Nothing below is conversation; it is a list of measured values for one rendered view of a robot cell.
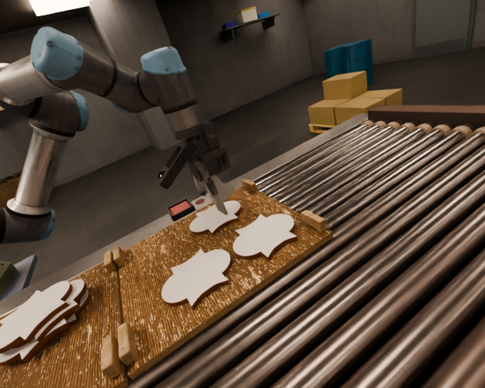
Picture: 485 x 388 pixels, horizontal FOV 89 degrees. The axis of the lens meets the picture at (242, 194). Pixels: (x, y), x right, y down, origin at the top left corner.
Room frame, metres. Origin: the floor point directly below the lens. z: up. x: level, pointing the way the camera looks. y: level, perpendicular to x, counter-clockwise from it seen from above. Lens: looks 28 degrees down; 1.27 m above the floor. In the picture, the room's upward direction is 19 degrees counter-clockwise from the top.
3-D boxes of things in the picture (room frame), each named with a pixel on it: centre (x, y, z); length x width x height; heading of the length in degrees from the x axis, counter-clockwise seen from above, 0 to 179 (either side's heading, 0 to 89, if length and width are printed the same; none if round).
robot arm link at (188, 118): (0.57, 0.06, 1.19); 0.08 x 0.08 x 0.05
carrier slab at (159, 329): (0.46, 0.11, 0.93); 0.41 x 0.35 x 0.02; 110
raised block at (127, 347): (0.27, 0.25, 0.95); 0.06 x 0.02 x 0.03; 20
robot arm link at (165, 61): (0.57, 0.07, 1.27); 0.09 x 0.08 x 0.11; 55
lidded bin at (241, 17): (7.93, -1.67, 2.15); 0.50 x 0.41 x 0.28; 113
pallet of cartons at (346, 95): (3.26, -1.80, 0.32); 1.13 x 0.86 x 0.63; 30
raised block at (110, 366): (0.26, 0.27, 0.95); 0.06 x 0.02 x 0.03; 19
